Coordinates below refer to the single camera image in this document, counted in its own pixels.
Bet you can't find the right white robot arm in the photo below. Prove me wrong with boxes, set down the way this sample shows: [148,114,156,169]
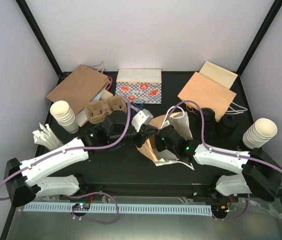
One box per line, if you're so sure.
[154,125,282,202]

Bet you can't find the stack of pulp cup carriers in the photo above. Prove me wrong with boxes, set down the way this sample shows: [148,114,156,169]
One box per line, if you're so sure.
[84,95,127,125]

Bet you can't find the orange flat bag right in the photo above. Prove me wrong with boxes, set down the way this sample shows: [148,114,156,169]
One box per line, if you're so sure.
[177,72,237,121]

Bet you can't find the right stack of paper cups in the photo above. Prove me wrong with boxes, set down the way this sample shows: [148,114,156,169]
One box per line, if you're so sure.
[242,118,278,149]

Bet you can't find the right black frame post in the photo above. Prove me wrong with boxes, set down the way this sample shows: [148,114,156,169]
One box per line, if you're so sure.
[236,0,282,76]

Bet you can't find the brown flat paper bag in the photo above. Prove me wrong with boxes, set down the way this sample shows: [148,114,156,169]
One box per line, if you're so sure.
[46,64,110,115]

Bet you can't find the black frame post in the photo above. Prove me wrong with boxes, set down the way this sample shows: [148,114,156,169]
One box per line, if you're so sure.
[15,0,63,77]
[236,0,282,76]

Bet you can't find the stack of paper cups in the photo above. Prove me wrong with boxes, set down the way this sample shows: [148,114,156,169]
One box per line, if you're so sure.
[49,100,79,134]
[242,118,278,149]

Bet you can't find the left black frame post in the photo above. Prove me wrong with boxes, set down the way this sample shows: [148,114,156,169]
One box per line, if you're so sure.
[15,0,63,77]

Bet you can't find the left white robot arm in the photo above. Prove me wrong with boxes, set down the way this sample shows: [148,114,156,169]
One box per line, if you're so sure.
[4,109,158,208]

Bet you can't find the orange kraft paper bag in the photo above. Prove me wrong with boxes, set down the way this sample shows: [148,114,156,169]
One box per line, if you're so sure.
[137,107,194,171]

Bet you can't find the purple cable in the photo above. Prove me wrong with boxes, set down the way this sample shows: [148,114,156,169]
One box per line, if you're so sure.
[0,101,133,225]
[165,100,282,222]

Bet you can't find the blue slotted cable duct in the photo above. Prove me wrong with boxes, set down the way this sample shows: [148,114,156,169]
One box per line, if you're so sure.
[23,202,212,217]

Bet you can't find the black lid stack left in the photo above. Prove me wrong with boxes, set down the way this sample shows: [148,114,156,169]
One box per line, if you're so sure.
[201,107,216,133]

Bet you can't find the left stack of paper cups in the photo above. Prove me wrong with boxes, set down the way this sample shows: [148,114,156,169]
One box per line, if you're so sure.
[49,100,79,134]

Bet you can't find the tan flat paper bag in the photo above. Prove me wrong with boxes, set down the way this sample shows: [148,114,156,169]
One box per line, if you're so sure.
[199,61,238,89]

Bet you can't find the bundle of wrapped straws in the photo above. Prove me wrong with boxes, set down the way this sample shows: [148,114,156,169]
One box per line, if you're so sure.
[32,123,64,151]

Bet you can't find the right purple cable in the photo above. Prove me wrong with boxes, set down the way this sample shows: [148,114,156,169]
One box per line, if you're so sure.
[165,100,282,222]

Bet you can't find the black lid stack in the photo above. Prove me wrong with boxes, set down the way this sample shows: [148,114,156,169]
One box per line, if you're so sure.
[201,107,216,133]
[217,115,238,138]

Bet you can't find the checkered printed paper bag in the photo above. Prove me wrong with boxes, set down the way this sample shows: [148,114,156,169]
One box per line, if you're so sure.
[115,68,162,105]

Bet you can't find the black lid stack right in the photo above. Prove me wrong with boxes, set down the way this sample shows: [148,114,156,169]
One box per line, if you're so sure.
[217,115,238,138]

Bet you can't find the blue bag handle string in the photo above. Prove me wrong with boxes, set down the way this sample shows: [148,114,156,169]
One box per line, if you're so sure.
[130,101,147,113]

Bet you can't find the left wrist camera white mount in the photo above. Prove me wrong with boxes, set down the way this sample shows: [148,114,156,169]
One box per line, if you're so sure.
[131,109,153,132]

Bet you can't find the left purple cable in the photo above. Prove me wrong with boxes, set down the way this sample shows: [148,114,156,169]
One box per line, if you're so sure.
[0,101,133,225]

